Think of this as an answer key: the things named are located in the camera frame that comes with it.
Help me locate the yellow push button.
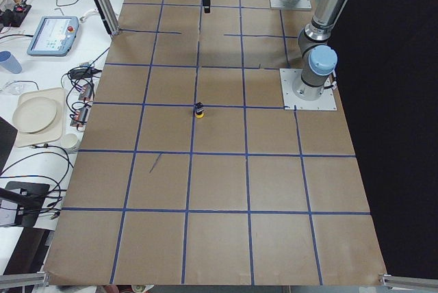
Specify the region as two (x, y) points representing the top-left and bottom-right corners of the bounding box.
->
(194, 102), (205, 118)

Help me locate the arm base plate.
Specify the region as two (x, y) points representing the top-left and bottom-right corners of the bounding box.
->
(270, 0), (312, 12)
(280, 68), (337, 111)

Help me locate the near teach pendant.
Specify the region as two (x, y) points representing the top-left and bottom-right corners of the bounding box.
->
(27, 16), (79, 56)

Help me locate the beige tray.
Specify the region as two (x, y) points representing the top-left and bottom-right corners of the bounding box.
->
(14, 88), (65, 147)

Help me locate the beige round plate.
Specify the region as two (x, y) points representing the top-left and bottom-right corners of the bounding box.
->
(12, 97), (57, 133)

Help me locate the white paper cup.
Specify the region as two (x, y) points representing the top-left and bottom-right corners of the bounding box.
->
(60, 133), (81, 153)

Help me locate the blue plastic cup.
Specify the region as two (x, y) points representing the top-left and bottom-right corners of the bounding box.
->
(0, 51), (22, 74)

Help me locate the black joystick controller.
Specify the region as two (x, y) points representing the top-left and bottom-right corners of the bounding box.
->
(1, 1), (31, 27)

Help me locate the black camera stand base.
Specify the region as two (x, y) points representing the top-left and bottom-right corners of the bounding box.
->
(1, 181), (50, 227)

